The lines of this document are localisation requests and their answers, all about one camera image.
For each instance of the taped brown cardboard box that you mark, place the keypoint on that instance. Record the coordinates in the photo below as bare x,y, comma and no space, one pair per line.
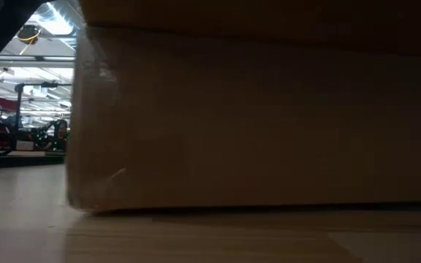
250,120

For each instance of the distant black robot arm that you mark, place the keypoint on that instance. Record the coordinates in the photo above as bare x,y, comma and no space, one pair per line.
44,137

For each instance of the person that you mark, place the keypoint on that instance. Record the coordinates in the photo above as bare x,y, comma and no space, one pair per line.
62,133

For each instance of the long LED light bar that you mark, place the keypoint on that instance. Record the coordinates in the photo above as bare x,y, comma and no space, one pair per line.
31,58

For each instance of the distant black station frame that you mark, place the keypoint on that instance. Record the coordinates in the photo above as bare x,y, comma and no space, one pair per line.
19,109

